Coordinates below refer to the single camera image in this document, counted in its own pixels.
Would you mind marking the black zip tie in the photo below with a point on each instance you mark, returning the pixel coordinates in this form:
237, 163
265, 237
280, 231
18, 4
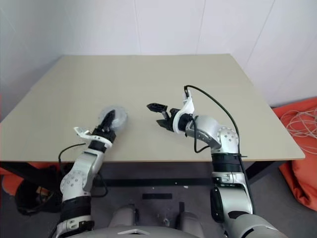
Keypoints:
244, 156

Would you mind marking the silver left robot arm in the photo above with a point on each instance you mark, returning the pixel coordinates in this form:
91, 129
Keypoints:
74, 181

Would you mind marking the orange cushion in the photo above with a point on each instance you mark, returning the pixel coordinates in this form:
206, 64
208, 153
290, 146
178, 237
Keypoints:
10, 183

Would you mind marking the grey robot torso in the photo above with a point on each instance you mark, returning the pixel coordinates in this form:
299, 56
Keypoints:
138, 231

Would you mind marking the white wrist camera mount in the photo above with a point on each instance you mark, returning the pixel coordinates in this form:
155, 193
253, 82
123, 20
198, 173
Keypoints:
188, 106
80, 130

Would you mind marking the black bag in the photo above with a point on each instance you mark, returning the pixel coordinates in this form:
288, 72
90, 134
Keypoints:
32, 198

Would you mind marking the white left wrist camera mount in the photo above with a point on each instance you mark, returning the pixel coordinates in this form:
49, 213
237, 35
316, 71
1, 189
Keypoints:
80, 130

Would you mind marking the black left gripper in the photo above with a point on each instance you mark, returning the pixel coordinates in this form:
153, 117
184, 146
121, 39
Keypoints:
104, 135

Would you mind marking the grey rounded shape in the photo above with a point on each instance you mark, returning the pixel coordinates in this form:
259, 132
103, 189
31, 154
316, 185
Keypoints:
189, 218
123, 215

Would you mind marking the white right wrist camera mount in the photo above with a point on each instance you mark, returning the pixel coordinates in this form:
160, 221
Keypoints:
188, 106

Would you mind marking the orange bean bag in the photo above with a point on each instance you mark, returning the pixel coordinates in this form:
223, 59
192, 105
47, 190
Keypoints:
304, 178

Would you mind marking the black table frame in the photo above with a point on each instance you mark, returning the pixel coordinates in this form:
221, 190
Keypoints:
153, 182

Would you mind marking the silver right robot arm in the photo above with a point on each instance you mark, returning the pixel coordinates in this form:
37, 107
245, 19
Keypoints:
223, 138

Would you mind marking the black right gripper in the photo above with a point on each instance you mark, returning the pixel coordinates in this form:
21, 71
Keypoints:
172, 114

